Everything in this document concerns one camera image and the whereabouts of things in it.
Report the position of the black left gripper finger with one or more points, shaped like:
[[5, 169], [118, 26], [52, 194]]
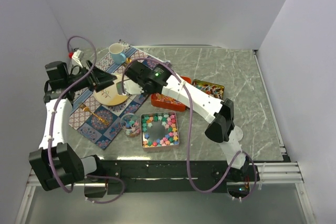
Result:
[[102, 79], [90, 66]]

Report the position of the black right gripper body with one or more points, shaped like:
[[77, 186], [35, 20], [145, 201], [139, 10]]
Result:
[[142, 85]]

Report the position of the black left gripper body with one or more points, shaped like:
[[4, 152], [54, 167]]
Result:
[[87, 82]]

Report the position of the orange candy tin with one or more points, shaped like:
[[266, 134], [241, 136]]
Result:
[[164, 102]]

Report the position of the pink star candy tin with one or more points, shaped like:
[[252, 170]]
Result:
[[159, 131]]

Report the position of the silver metal scoop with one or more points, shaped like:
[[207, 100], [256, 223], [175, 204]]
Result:
[[119, 88]]

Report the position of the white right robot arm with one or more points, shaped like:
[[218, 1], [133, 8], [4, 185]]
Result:
[[218, 113]]

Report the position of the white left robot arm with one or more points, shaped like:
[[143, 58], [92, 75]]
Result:
[[55, 163]]

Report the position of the cream floral plate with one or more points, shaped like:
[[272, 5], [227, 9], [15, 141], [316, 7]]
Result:
[[109, 95]]

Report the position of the gold fork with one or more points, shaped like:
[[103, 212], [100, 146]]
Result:
[[86, 109]]

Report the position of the blue white mug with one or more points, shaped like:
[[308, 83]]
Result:
[[117, 53]]

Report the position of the patterned blue placemat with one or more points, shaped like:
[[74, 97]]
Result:
[[86, 124]]

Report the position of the clear glass jar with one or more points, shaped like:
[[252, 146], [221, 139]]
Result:
[[131, 125]]

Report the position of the gold lollipop tin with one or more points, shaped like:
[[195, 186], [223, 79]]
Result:
[[212, 89]]

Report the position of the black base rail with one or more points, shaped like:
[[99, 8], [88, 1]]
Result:
[[170, 176]]

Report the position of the aluminium frame rail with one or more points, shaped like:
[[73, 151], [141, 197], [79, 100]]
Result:
[[269, 172]]

